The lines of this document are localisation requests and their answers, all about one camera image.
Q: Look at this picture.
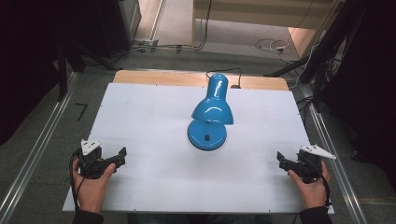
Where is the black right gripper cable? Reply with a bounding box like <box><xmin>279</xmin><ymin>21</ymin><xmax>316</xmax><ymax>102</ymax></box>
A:
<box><xmin>305</xmin><ymin>154</ymin><xmax>333</xmax><ymax>208</ymax></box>

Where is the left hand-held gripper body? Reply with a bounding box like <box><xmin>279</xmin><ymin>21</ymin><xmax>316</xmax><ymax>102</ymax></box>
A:
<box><xmin>77</xmin><ymin>138</ymin><xmax>119</xmax><ymax>180</ymax></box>

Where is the white floor cable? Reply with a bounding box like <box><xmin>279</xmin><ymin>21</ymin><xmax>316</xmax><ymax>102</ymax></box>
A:
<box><xmin>254</xmin><ymin>37</ymin><xmax>291</xmax><ymax>63</ymax></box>

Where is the bundle of floor cables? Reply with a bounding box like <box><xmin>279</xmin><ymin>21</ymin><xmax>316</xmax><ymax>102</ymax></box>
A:
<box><xmin>109</xmin><ymin>0</ymin><xmax>214</xmax><ymax>65</ymax></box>

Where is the person's right hand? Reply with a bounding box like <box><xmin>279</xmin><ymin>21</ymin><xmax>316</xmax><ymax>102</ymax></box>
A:
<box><xmin>287</xmin><ymin>161</ymin><xmax>332</xmax><ymax>210</ymax></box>

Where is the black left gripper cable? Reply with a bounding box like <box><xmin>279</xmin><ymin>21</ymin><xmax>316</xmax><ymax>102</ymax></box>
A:
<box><xmin>68</xmin><ymin>149</ymin><xmax>86</xmax><ymax>213</ymax></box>

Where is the black lamp cable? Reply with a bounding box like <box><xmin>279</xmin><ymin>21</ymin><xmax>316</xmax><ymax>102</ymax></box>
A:
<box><xmin>205</xmin><ymin>67</ymin><xmax>244</xmax><ymax>90</ymax></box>

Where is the dark curtain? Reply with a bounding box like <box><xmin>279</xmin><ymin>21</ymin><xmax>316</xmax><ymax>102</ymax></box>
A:
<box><xmin>320</xmin><ymin>0</ymin><xmax>396</xmax><ymax>190</ymax></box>
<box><xmin>0</xmin><ymin>0</ymin><xmax>73</xmax><ymax>147</ymax></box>

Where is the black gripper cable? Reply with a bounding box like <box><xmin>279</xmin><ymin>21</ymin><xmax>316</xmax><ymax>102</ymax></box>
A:
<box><xmin>68</xmin><ymin>149</ymin><xmax>86</xmax><ymax>213</ymax></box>
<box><xmin>305</xmin><ymin>154</ymin><xmax>333</xmax><ymax>208</ymax></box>

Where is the aluminium floor rail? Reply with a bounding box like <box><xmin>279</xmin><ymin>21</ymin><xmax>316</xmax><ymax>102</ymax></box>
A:
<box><xmin>300</xmin><ymin>83</ymin><xmax>369</xmax><ymax>224</ymax></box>
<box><xmin>0</xmin><ymin>72</ymin><xmax>79</xmax><ymax>224</ymax></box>

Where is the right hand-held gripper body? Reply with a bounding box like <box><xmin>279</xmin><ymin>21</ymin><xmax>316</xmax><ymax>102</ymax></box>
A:
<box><xmin>288</xmin><ymin>144</ymin><xmax>337</xmax><ymax>185</ymax></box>

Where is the grey power strip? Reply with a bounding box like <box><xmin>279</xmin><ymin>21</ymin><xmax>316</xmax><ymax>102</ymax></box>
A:
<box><xmin>133</xmin><ymin>37</ymin><xmax>160</xmax><ymax>49</ymax></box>

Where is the person's left hand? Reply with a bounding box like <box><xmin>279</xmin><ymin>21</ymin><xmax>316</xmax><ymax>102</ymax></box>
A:
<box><xmin>71</xmin><ymin>158</ymin><xmax>117</xmax><ymax>215</ymax></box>

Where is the blue desk lamp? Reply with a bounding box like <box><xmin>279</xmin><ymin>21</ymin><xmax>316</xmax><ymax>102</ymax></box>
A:
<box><xmin>187</xmin><ymin>73</ymin><xmax>235</xmax><ymax>152</ymax></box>

